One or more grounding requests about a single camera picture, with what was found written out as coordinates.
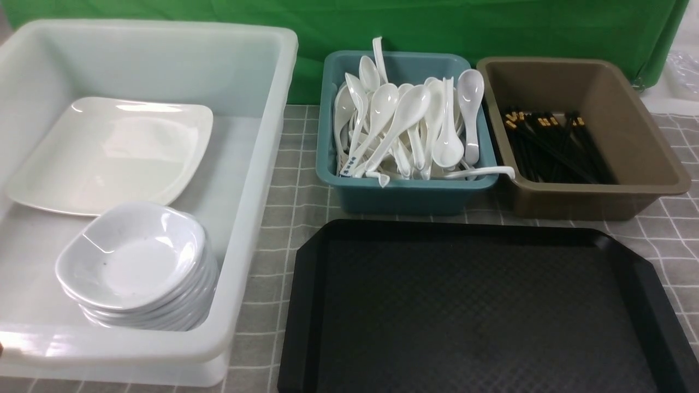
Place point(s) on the bundle of black chopsticks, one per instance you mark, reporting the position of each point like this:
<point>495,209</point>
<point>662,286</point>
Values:
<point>555,148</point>

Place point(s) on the grey checked tablecloth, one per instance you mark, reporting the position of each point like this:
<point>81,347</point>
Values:
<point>665,233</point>

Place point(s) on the clear plastic bag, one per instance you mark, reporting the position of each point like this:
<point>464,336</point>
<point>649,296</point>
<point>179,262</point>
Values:
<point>682,74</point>

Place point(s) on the stack of white dishes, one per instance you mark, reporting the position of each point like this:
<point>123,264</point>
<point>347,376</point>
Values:
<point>141,266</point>

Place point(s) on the green cloth backdrop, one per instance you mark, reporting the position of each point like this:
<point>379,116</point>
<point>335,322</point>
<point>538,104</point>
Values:
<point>633,35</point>

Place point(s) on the large white square plate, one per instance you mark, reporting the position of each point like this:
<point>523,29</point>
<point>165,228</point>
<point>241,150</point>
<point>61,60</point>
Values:
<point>103,152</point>

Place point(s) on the brown plastic bin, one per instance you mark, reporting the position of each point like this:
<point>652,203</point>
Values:
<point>639,156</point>

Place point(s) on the black serving tray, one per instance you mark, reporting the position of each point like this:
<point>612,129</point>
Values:
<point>379,306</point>

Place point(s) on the large white plastic tub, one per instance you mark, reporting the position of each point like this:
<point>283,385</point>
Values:
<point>243,74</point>

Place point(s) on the pile of white spoons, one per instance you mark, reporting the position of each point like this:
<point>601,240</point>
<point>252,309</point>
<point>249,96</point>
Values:
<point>383,130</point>

